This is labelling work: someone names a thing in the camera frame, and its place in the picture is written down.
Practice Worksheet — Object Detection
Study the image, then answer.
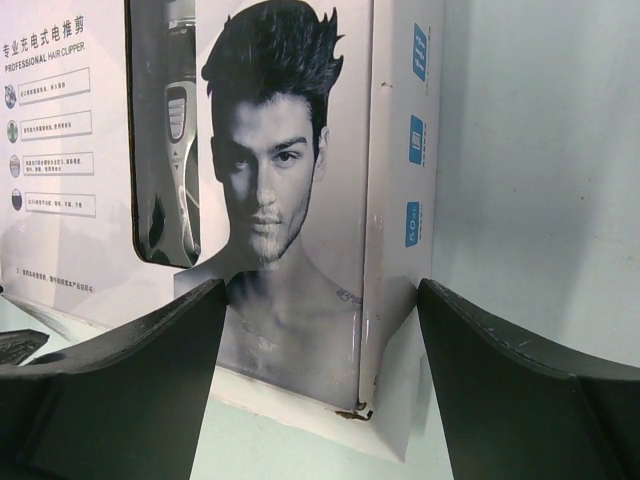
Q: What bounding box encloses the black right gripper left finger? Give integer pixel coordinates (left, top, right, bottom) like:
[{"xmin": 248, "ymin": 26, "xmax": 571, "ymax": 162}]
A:
[{"xmin": 1, "ymin": 280, "xmax": 226, "ymax": 479}]

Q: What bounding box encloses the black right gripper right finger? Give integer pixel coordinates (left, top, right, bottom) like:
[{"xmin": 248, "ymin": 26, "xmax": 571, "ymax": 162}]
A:
[{"xmin": 417, "ymin": 279, "xmax": 639, "ymax": 479}]

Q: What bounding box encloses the white box with black tray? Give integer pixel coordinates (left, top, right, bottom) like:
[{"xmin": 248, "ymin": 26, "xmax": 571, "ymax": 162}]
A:
[{"xmin": 1, "ymin": 1, "xmax": 445, "ymax": 460}]

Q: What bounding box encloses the silver black hair clipper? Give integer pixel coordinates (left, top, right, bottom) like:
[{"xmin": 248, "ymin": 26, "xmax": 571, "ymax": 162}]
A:
[{"xmin": 127, "ymin": 1, "xmax": 201, "ymax": 268}]

